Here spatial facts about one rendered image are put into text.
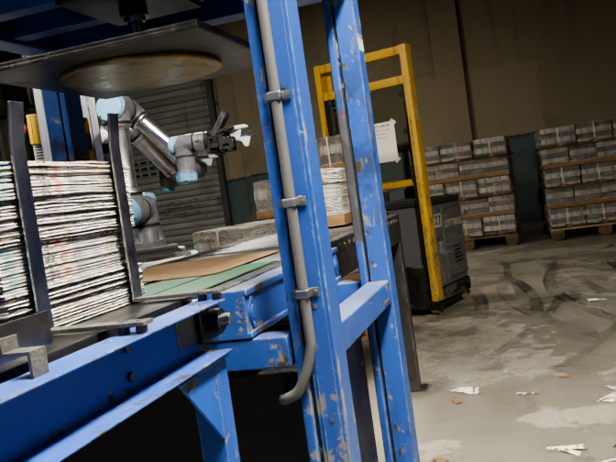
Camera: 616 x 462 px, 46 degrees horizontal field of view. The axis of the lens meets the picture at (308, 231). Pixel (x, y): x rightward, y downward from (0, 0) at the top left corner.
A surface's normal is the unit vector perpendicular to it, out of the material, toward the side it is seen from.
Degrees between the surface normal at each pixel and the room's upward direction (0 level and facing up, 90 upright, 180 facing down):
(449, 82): 90
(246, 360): 90
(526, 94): 90
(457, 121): 90
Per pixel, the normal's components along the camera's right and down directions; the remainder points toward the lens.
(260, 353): -0.28, 0.09
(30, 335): 0.95, -0.12
